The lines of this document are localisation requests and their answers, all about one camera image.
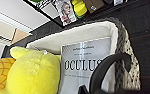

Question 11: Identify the white printed box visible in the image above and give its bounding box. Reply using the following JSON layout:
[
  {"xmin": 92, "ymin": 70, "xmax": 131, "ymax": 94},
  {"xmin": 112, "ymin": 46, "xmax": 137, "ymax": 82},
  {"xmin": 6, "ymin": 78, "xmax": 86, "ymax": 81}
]
[{"xmin": 58, "ymin": 36, "xmax": 112, "ymax": 94}]

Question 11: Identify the yellow plush toy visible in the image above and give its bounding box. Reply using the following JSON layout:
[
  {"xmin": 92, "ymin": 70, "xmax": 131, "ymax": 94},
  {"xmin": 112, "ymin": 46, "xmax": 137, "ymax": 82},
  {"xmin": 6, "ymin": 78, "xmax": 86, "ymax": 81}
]
[{"xmin": 0, "ymin": 45, "xmax": 63, "ymax": 94}]

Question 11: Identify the box with face picture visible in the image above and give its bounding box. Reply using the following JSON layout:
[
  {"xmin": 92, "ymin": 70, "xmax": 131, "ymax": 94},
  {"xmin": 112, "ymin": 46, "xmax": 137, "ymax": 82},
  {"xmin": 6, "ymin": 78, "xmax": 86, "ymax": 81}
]
[{"xmin": 54, "ymin": 0, "xmax": 78, "ymax": 27}]

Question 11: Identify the yellow round toy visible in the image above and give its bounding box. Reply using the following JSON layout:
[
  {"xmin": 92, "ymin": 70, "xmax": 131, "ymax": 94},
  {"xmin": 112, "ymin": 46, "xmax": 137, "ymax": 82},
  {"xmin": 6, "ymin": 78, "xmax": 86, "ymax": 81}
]
[{"xmin": 70, "ymin": 0, "xmax": 89, "ymax": 19}]

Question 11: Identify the brown paper package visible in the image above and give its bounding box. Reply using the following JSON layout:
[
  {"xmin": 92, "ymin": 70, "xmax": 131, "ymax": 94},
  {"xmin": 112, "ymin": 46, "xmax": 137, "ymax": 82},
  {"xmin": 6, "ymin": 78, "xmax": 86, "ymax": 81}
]
[{"xmin": 82, "ymin": 0, "xmax": 106, "ymax": 15}]

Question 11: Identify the black and white package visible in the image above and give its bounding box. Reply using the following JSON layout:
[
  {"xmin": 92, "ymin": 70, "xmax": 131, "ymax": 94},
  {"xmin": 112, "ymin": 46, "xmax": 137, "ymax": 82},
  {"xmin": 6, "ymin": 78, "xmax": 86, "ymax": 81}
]
[{"xmin": 112, "ymin": 0, "xmax": 126, "ymax": 6}]

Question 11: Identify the green and white toy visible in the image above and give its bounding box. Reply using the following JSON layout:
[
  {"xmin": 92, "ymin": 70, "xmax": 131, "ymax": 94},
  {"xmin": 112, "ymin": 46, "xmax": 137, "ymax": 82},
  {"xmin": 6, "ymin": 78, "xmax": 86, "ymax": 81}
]
[{"xmin": 29, "ymin": 0, "xmax": 45, "ymax": 4}]

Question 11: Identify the black wire shelf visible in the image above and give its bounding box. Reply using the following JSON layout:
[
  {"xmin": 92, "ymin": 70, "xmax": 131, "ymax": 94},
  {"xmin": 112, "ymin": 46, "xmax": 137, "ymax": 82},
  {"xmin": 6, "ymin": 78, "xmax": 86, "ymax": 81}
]
[{"xmin": 22, "ymin": 0, "xmax": 139, "ymax": 29}]

